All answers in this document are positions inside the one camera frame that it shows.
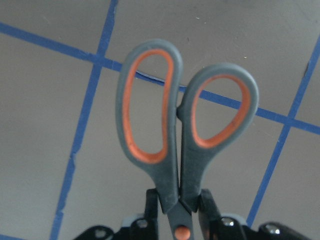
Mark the grey orange scissors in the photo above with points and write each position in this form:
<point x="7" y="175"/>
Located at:
<point x="178" y="168"/>

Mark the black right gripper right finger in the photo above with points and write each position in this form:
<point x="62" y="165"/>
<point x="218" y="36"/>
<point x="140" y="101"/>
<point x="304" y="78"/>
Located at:
<point x="208" y="215"/>

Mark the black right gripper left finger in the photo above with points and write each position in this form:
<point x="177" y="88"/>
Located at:
<point x="151" y="214"/>

